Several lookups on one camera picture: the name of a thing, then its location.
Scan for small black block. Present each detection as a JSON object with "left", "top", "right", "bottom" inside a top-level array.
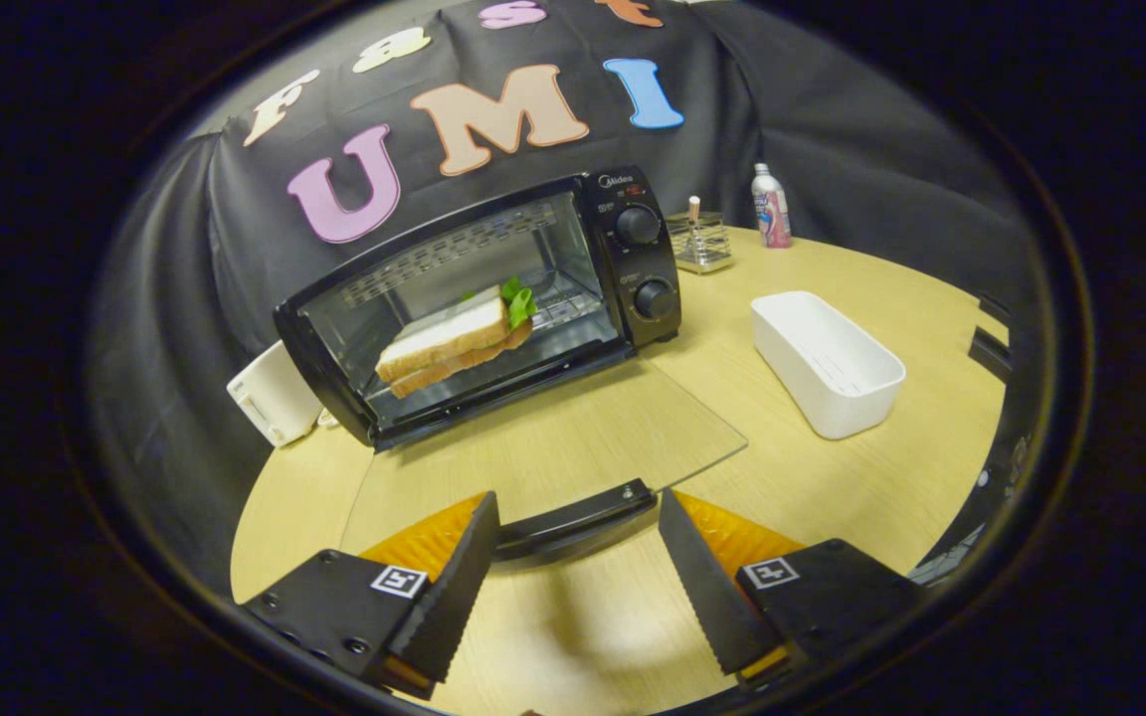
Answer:
[{"left": 968, "top": 327, "right": 1018, "bottom": 385}]

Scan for white boxy appliance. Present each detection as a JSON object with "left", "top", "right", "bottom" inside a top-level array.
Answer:
[{"left": 226, "top": 340, "right": 326, "bottom": 449}]

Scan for white plastic tray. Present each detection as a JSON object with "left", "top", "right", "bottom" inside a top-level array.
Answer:
[{"left": 750, "top": 290, "right": 908, "bottom": 442}]

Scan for white bread lettuce sandwich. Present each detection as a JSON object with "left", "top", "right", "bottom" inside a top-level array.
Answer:
[{"left": 375, "top": 275, "right": 539, "bottom": 400}]

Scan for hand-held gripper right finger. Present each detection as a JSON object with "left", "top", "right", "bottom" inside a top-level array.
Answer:
[{"left": 659, "top": 488, "right": 928, "bottom": 690}]

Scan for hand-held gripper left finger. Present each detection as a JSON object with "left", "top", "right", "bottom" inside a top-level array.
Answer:
[{"left": 243, "top": 490, "right": 501, "bottom": 701}]

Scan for white pink label bottle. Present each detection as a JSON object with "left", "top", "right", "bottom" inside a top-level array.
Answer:
[{"left": 751, "top": 163, "right": 794, "bottom": 250}]

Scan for black backdrop cloth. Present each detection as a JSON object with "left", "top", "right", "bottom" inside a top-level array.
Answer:
[{"left": 86, "top": 0, "right": 1044, "bottom": 598}]

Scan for black toaster oven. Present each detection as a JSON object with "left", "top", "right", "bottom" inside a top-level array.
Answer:
[{"left": 273, "top": 165, "right": 750, "bottom": 565}]

